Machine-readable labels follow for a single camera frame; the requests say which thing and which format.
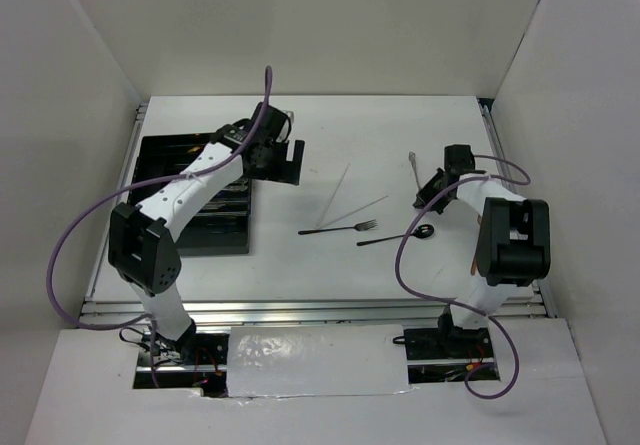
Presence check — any silver ornate fork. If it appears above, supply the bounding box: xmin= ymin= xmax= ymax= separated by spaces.
xmin=408 ymin=151 xmax=422 ymax=193

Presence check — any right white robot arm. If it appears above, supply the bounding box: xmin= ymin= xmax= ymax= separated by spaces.
xmin=413 ymin=144 xmax=551 ymax=357

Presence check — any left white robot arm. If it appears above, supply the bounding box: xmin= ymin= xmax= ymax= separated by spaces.
xmin=108 ymin=103 xmax=305 ymax=364

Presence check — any black spoon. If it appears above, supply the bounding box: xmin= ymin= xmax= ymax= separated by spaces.
xmin=356 ymin=224 xmax=435 ymax=247

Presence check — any black cutlery tray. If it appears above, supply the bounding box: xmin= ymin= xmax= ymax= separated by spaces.
xmin=132 ymin=134 xmax=252 ymax=257

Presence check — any black fork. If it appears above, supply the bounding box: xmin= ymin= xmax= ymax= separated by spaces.
xmin=297 ymin=219 xmax=378 ymax=236

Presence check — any copper fork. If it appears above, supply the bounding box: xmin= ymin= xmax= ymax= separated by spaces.
xmin=470 ymin=215 xmax=483 ymax=276

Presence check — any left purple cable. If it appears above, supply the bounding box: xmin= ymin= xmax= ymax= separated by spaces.
xmin=45 ymin=65 xmax=274 ymax=391

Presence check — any purple cable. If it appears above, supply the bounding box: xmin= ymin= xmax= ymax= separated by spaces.
xmin=45 ymin=65 xmax=274 ymax=391
xmin=395 ymin=153 xmax=532 ymax=400

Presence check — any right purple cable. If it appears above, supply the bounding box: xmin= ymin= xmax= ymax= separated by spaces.
xmin=395 ymin=153 xmax=532 ymax=400

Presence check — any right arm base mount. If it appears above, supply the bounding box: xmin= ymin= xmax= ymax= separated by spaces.
xmin=392 ymin=310 xmax=499 ymax=384

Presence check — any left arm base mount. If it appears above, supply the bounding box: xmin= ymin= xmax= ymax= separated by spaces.
xmin=119 ymin=324 xmax=231 ymax=396

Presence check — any aluminium table frame rail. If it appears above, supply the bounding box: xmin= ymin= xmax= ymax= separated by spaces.
xmin=77 ymin=95 xmax=559 ymax=329

